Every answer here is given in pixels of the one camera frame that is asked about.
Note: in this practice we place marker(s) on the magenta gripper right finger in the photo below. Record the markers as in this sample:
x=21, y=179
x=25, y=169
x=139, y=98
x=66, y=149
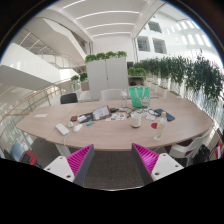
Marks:
x=153, y=166

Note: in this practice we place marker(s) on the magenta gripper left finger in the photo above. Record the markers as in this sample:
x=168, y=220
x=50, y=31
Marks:
x=73, y=167

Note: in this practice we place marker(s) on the clear plastic water bottle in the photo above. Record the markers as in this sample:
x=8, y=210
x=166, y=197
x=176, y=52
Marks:
x=161, y=125

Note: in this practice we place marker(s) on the white computer mouse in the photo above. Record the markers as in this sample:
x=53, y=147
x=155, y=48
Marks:
x=77, y=128

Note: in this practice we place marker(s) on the red round coaster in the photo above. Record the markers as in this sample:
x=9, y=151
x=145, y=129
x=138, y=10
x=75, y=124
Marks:
x=154, y=125

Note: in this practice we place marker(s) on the white power adapter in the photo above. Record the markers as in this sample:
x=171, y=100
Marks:
x=62, y=129

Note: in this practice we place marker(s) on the white chair at right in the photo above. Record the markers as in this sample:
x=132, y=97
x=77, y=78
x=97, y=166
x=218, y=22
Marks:
x=178, y=151

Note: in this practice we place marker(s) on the white paper cup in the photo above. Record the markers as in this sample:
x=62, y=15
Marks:
x=135, y=120

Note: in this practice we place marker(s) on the black eyeglasses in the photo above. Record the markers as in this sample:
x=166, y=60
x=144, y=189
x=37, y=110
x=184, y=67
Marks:
x=150, y=111

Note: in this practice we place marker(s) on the sticker sheet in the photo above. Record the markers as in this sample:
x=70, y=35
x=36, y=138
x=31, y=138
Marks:
x=117, y=117

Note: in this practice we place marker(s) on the red and blue chair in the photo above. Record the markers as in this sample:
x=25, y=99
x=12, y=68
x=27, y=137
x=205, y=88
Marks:
x=20, y=155

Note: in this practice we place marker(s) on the green tote bag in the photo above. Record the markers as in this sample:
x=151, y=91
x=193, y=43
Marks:
x=140, y=96

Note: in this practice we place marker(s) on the black office chair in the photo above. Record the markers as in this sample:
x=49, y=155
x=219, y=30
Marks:
x=68, y=98

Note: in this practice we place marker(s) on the clear bottle at back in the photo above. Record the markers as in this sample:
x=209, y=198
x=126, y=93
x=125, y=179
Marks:
x=123, y=99

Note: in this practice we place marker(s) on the white cabinet with plants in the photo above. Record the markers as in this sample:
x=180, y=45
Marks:
x=106, y=74

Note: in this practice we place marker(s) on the hedge of green plants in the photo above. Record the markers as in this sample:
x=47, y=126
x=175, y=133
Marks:
x=198, y=74

